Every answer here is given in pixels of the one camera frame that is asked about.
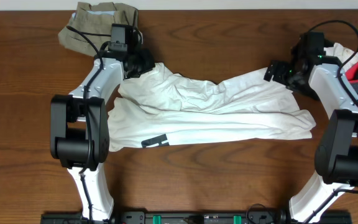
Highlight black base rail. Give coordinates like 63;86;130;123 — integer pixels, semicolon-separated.
40;210;353;224

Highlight white patterned garment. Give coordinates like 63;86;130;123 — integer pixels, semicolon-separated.
324;42;358;72

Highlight white t-shirt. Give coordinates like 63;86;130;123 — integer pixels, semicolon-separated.
108;63;316;152

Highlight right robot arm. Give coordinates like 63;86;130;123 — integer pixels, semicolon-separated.
264;55;358;223

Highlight folded khaki shorts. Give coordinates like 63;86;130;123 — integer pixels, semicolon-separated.
58;2;139;57

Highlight right black cable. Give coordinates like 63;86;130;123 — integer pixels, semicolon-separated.
306;19;358;195

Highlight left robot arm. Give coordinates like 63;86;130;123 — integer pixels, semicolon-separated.
42;49;155;223

